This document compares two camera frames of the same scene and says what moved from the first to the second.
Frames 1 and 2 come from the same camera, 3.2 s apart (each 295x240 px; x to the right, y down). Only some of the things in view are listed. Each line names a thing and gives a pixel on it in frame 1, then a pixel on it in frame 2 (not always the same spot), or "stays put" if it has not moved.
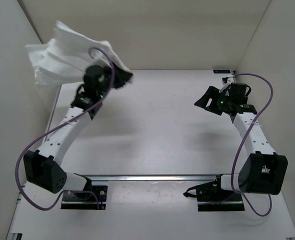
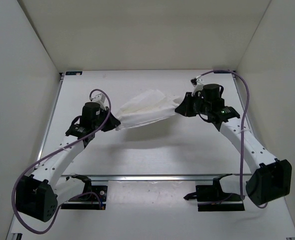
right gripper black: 212,93 → 185,109
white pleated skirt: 64,60 → 145,107
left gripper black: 124,76 → 113,123
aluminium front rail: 151,177 stays put
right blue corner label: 222,71 stays put
